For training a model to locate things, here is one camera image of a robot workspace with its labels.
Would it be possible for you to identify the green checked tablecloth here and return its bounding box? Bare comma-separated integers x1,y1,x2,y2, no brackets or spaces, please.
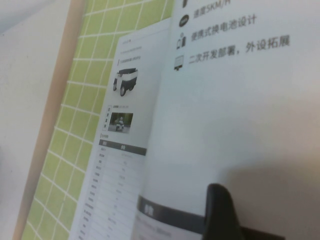
21,0,176,240

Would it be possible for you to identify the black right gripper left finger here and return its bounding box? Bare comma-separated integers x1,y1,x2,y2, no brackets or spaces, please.
203,183,245,240

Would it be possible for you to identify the beige flat board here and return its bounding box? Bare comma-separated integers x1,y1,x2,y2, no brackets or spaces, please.
13,0,87,240

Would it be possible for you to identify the white product brochure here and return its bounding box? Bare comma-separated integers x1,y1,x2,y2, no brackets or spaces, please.
67,0,320,240

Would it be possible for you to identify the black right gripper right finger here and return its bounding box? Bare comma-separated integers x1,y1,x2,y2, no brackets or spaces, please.
241,226,286,240

